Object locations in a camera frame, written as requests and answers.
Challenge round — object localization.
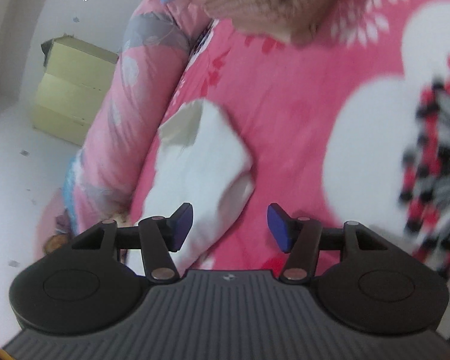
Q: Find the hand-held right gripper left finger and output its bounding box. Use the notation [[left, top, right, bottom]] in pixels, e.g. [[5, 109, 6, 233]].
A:
[[70, 202, 194, 283]]

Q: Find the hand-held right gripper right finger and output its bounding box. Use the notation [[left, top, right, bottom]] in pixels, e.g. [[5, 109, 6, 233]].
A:
[[267, 202, 390, 285]]

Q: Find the white sweatshirt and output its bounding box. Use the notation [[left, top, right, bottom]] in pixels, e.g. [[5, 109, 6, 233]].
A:
[[129, 99, 256, 271]]

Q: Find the pink floral blanket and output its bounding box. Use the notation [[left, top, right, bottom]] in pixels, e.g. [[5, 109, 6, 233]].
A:
[[127, 0, 450, 297]]

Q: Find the blue quilt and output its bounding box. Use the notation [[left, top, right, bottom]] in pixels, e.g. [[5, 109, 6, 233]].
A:
[[62, 157, 83, 233]]

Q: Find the pink floral quilt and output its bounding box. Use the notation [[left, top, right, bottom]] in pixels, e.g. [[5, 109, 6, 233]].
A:
[[62, 0, 214, 233]]

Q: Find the pale yellow wardrobe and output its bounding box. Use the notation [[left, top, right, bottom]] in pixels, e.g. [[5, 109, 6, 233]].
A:
[[30, 35, 119, 146]]

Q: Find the dark bundle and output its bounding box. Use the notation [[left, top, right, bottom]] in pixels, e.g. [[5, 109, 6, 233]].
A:
[[40, 40, 55, 66]]

